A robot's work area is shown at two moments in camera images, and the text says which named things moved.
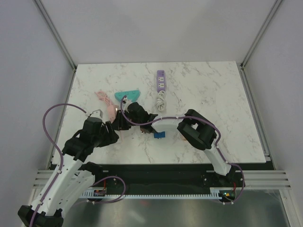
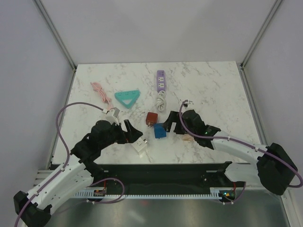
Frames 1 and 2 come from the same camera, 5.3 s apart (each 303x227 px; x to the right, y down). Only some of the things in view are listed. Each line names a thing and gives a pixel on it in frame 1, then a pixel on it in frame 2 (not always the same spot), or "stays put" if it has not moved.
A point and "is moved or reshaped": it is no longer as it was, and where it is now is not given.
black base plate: x=167 y=177 stays put
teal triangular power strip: x=132 y=95 stays put
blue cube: x=159 y=135 stays put
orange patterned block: x=142 y=130 is moved or reshaped
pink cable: x=102 y=95 is moved or reshaped
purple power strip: x=161 y=80 stays put
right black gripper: x=119 y=123 → x=173 y=117
